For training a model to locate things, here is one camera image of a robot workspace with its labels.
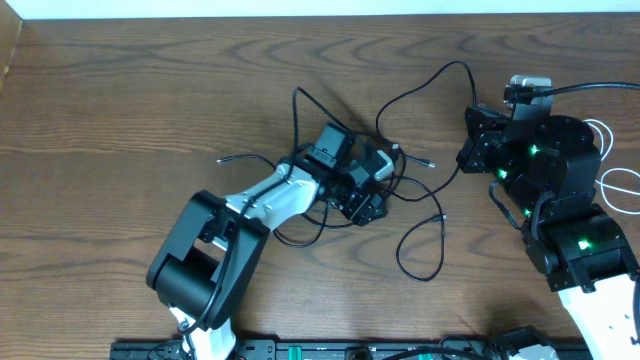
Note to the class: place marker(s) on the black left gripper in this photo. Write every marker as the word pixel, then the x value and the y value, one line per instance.
pixel 364 210

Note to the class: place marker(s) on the cardboard box wall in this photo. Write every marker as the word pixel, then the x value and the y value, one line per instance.
pixel 10 28

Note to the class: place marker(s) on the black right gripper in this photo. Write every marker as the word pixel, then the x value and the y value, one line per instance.
pixel 482 140

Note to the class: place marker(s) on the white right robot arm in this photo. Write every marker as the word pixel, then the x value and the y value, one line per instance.
pixel 547 165

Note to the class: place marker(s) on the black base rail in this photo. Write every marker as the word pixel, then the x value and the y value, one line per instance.
pixel 520 343

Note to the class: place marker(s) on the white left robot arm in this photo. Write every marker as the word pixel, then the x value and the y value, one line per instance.
pixel 203 268

